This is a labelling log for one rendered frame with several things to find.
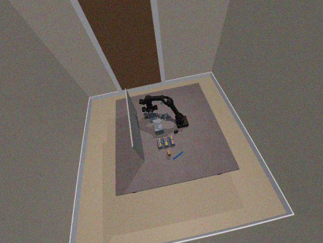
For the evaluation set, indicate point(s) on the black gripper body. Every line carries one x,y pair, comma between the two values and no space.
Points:
149,108

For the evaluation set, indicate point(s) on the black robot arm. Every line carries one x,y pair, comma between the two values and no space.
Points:
148,101

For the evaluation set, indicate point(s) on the grey flat panel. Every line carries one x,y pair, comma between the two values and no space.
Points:
134,127

